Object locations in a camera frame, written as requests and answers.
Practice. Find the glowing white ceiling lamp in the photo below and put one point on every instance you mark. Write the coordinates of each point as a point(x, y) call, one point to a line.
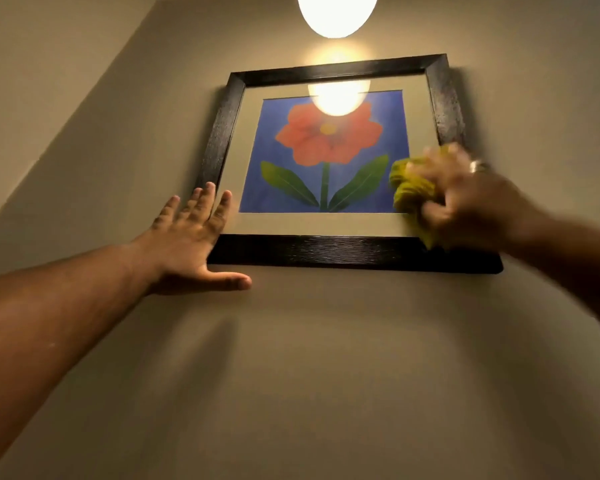
point(337, 12)

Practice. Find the person's left middle finger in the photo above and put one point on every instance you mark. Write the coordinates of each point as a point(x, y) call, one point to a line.
point(204, 199)

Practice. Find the person's right fingers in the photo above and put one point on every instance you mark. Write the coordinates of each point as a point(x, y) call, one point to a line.
point(437, 182)

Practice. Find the person's left hand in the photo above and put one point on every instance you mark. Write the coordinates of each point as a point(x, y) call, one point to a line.
point(182, 244)

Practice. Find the person's left forearm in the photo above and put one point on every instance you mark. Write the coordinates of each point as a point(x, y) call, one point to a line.
point(55, 334)

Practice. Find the person's right hand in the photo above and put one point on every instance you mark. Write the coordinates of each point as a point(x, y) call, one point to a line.
point(472, 204)

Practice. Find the black framed flower picture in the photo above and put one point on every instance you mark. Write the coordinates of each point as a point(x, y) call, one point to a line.
point(330, 159)

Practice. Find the person's left little finger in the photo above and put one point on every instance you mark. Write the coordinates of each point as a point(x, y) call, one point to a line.
point(166, 210)

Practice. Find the person's right forearm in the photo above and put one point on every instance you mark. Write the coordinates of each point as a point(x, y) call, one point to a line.
point(575, 264)

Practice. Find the yellow cleaning cloth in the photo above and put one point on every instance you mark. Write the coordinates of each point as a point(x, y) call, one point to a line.
point(412, 192)

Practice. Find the person's left thumb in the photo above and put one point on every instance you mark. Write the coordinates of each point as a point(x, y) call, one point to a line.
point(227, 281)

